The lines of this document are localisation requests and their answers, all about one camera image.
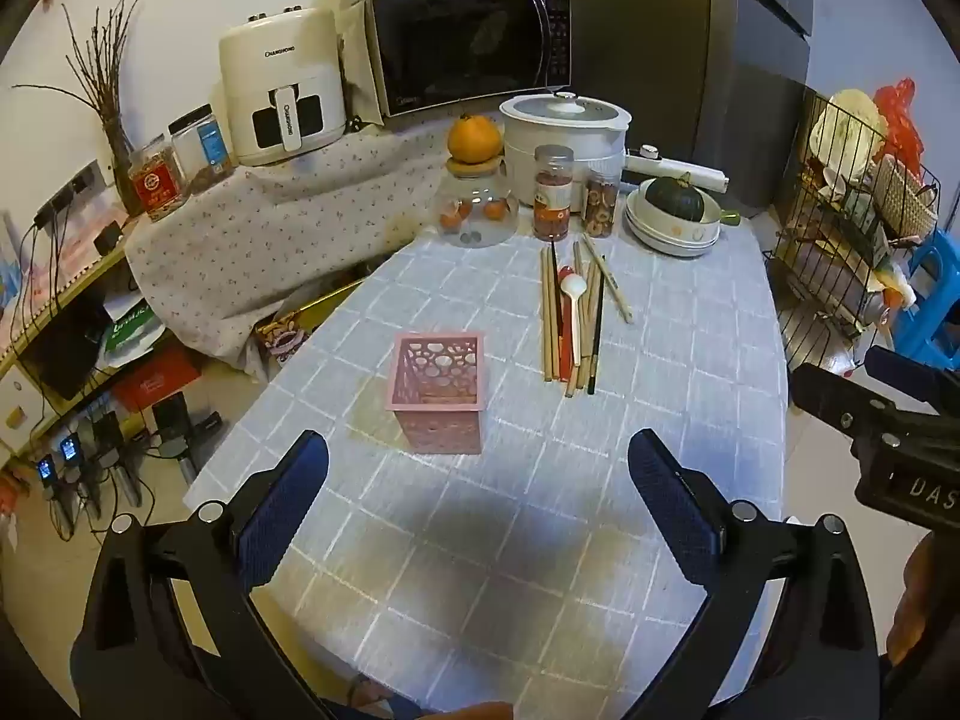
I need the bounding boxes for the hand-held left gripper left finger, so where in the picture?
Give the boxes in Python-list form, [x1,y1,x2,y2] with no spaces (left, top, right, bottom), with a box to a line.
[71,430,338,720]

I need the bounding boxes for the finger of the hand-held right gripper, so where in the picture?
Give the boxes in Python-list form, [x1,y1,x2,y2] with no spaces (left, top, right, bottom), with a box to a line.
[791,362,910,452]
[862,343,960,400]

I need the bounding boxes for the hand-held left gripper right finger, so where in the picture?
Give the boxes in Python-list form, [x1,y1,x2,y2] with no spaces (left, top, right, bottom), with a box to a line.
[628,429,882,720]

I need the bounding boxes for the pink perforated utensil holder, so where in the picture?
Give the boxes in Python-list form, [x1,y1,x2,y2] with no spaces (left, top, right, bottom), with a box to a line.
[385,331,488,455]

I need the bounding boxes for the red spoon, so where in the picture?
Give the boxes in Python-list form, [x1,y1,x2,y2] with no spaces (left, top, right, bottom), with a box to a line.
[556,262,577,380]

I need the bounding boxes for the pile of wooden chopsticks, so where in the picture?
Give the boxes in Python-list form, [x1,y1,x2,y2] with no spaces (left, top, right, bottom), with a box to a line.
[540,231,635,399]

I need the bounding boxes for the white spoon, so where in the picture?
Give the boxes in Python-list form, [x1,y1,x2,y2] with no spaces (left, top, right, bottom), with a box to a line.
[562,274,588,366]

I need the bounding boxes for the person's right forearm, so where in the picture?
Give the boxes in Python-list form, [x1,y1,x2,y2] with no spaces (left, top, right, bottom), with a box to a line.
[887,536,960,668]

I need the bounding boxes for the blue plastic stool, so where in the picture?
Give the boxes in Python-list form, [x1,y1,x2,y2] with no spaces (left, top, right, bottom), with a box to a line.
[891,228,960,374]

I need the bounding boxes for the woven basket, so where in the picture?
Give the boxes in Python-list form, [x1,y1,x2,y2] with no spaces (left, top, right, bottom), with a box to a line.
[868,154,940,242]

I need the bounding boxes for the gold patterned box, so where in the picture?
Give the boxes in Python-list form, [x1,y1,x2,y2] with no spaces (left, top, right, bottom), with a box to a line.
[254,291,362,370]

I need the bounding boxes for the red box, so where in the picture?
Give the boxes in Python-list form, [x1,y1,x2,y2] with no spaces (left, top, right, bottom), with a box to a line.
[111,355,204,414]

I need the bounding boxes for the grey checked tablecloth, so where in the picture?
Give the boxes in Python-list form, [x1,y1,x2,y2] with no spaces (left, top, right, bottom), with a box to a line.
[180,221,790,720]

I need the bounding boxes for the stack of cream bowls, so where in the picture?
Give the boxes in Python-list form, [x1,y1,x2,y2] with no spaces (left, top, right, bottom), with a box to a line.
[624,180,742,259]

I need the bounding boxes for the dark green squash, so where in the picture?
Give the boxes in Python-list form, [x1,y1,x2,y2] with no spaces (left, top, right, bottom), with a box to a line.
[645,173,707,224]

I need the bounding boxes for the white cabbage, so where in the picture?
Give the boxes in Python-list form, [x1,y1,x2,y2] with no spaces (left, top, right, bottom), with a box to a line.
[809,89,883,167]

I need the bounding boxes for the red plastic bag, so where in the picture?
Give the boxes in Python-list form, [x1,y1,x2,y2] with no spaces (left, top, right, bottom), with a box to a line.
[872,78,925,182]

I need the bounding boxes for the person's leg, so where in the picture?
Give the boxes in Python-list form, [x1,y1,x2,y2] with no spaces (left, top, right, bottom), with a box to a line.
[418,699,520,720]

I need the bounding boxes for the floral cabinet cover cloth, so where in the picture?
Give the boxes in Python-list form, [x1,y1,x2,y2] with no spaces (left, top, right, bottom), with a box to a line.
[123,118,452,385]

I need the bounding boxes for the white box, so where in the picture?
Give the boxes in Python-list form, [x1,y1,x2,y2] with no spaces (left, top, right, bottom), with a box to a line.
[0,370,47,456]

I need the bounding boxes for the yellow shelf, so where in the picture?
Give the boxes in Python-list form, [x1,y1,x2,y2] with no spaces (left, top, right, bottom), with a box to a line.
[0,238,155,425]

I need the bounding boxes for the plastic jar of red snacks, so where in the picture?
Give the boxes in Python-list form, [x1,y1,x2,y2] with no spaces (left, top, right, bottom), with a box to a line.
[532,145,575,243]

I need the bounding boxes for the grey refrigerator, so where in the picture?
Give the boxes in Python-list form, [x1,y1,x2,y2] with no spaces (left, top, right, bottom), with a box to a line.
[600,0,815,212]

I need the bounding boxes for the red label jar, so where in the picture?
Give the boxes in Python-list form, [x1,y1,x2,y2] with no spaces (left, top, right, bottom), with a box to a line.
[127,133,189,223]

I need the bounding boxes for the round glass jar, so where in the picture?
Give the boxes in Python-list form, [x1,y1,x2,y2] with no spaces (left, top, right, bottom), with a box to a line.
[434,157,519,249]

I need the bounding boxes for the white electric cooker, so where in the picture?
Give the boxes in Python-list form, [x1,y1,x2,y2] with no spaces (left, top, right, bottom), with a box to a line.
[499,91,633,205]

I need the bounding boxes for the blue label clear jar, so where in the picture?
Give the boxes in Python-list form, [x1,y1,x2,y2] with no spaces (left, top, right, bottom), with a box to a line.
[168,103,235,197]

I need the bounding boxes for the large orange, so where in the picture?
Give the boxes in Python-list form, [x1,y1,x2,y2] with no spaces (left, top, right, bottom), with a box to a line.
[448,113,503,165]

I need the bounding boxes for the white air fryer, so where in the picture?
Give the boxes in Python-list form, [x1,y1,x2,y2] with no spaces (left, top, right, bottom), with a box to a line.
[218,7,348,167]

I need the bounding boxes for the dry branches in vase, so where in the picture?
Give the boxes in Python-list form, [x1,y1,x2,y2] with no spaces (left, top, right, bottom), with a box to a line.
[13,0,145,216]

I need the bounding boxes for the black microwave oven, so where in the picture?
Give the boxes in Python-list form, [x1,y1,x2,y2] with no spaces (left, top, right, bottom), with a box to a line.
[364,0,575,119]

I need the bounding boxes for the black wire rack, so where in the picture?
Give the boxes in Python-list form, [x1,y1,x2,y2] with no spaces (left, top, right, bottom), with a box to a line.
[763,88,943,361]

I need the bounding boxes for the plastic jar of ring snacks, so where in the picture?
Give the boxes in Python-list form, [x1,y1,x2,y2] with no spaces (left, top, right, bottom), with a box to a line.
[581,165,623,238]

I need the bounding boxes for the wall power strip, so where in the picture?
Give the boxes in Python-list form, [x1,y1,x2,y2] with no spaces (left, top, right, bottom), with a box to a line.
[33,160,104,227]

